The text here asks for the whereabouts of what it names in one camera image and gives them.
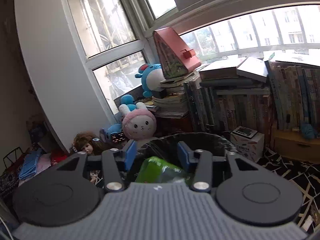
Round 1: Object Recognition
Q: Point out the green snack packet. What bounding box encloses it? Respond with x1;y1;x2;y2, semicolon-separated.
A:
135;156;194;184

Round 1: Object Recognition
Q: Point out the red cloth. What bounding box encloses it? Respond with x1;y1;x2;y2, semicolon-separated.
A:
51;151;68;166

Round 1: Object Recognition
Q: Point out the white cardboard box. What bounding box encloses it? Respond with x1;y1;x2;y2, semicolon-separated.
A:
230;131;265;163

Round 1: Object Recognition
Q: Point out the black geometric patterned cloth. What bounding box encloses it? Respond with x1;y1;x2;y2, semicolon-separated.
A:
255;146;320;233

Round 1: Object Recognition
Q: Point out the wooden desk shelf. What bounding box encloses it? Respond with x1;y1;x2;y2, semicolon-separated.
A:
271;127;320;164

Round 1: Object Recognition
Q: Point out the folded blue cloth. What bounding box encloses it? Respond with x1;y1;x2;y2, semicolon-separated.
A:
19;149;43;179

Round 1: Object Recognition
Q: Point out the stack of worn paperbacks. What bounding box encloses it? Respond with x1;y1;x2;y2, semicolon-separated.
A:
151;76;198;119

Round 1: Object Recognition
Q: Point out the dark printed card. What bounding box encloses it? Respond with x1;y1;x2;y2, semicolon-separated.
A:
111;132;126;144

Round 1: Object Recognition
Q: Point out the brown-haired doll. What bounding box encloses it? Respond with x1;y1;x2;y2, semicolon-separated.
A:
70;131;103;156

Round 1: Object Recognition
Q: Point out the round blue plush toy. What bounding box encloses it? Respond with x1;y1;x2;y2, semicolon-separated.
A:
135;64;166;98

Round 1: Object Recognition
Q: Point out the pink house-shaped box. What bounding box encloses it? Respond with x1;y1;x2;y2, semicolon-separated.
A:
153;27;202;80

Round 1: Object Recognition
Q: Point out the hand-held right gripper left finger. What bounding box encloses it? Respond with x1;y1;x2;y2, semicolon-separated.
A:
56;140;138;193

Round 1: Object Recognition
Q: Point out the blue yarn toy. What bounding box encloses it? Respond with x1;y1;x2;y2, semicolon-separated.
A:
300;121;318;139

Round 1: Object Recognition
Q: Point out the digital clock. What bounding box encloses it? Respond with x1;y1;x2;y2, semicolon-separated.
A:
231;126;258;139

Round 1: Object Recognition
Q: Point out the black trash bag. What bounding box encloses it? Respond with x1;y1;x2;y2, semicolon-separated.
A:
136;132;238;188

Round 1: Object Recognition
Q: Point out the row of colourful upright books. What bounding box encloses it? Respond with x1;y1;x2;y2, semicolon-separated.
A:
265;60;320;132

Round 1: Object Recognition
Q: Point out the row of blue green books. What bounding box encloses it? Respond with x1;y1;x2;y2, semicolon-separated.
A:
184;79;274;133

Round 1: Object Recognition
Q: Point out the stack of flat grey books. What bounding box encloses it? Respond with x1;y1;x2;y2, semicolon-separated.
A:
199;56;270;88

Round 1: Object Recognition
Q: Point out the pink hooded rabbit plush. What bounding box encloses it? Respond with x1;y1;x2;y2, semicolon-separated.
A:
119;102;157;142

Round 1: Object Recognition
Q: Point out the blue cat plush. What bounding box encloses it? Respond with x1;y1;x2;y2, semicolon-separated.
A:
120;94;138;107

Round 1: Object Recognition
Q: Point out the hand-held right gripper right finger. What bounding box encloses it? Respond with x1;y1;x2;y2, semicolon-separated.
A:
177;141;261;193

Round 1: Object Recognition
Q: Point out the black wire rack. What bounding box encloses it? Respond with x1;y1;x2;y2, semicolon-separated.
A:
2;147;26;173

